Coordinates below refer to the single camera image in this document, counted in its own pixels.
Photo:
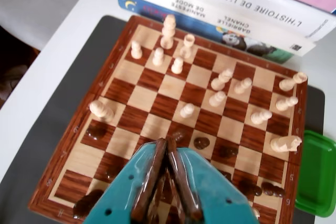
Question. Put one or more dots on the white wooden pawn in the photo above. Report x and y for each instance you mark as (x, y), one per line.
(187, 110)
(260, 117)
(284, 104)
(242, 85)
(136, 51)
(158, 57)
(217, 98)
(177, 66)

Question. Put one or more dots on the wooden chessboard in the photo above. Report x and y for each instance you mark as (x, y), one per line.
(173, 87)

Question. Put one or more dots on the dark wooden king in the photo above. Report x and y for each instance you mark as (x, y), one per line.
(86, 204)

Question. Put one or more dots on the dark grey mat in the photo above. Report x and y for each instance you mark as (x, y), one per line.
(39, 155)

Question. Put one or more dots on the white pawn right of pair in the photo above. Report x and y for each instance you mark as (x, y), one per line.
(220, 80)

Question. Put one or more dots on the white wooden rook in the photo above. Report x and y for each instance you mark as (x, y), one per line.
(291, 81)
(188, 44)

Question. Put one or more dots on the grey fabric seat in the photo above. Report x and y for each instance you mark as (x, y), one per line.
(39, 3)

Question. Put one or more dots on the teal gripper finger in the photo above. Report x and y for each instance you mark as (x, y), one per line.
(118, 192)
(218, 195)

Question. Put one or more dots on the white wooden queen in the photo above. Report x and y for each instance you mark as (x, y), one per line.
(101, 110)

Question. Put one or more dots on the white wooden king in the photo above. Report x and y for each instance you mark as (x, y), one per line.
(168, 32)

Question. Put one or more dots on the green plastic container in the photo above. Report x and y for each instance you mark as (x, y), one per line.
(317, 171)

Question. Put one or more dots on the blue panda book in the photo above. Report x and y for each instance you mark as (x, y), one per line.
(128, 5)

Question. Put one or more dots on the white Gabrielle Chanel book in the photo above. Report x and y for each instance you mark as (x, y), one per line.
(262, 33)

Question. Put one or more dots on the white wooden knight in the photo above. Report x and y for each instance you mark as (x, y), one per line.
(283, 143)

